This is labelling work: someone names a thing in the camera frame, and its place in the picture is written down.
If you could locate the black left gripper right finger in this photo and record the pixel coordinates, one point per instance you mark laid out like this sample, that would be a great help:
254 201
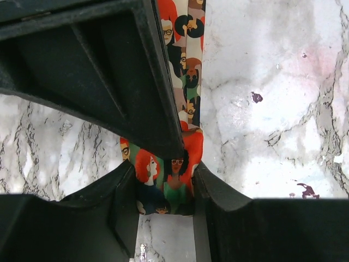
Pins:
229 226

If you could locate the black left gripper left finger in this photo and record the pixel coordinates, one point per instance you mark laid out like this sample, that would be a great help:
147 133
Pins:
96 223

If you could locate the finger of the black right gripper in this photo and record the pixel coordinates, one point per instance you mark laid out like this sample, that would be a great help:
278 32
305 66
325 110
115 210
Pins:
101 61

